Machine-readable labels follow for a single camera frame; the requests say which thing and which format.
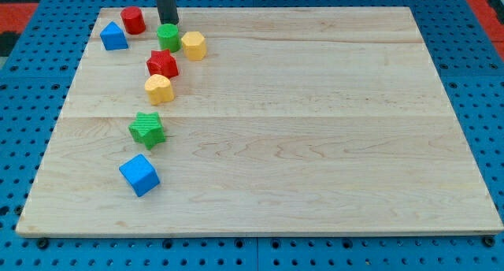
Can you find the yellow hexagon block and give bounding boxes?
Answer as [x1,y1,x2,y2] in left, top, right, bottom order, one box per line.
[181,32,207,61]

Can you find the blue cube block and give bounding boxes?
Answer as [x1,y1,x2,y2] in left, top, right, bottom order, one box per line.
[119,154,161,197]

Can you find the blue perforated base mat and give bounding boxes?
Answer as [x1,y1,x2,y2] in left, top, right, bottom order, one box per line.
[1,0,503,270]

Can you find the yellow heart block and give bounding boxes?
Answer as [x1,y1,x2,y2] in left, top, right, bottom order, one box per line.
[144,74,175,106]

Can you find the blue triangular prism block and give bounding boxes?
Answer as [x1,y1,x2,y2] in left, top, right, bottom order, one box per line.
[99,21,128,50]

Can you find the red star block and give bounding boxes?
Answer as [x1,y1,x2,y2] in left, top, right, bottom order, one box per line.
[146,50,179,78]

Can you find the light wooden board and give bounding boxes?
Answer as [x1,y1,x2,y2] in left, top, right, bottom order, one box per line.
[17,7,503,238]

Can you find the red cylinder block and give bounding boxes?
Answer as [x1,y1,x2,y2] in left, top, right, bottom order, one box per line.
[120,6,146,35]

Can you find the green star block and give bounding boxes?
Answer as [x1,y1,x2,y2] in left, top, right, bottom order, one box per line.
[128,112,166,150]

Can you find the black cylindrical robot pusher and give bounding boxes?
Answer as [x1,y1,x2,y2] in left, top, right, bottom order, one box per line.
[155,0,179,25]

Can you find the green cylinder block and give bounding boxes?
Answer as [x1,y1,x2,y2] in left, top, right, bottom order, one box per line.
[157,24,181,53]

